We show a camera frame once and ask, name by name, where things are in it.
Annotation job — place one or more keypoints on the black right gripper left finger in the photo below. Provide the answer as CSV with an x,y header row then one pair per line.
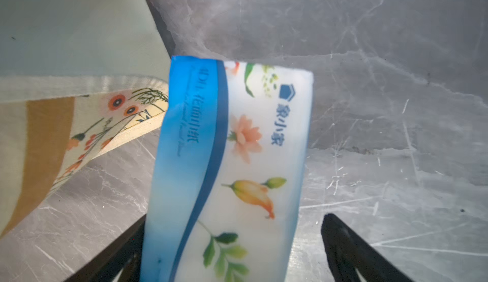
x,y
120,261

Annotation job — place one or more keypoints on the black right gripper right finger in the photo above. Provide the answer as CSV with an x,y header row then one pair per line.
x,y
350,258

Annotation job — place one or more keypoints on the tissue pack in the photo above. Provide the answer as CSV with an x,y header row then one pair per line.
x,y
227,183

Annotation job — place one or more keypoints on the cream floral canvas bag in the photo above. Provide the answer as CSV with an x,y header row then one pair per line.
x,y
78,78

